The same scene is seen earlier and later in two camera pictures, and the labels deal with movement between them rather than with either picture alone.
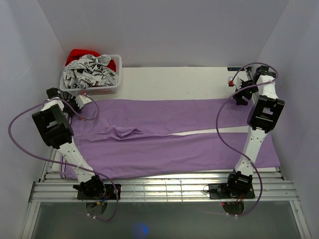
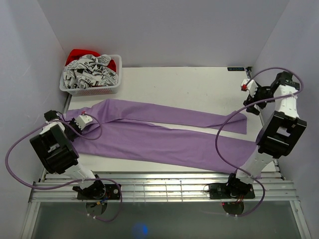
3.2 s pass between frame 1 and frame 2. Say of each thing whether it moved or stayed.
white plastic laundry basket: stayed
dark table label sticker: stayed
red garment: stayed
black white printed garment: stayed
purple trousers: moved
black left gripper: moved
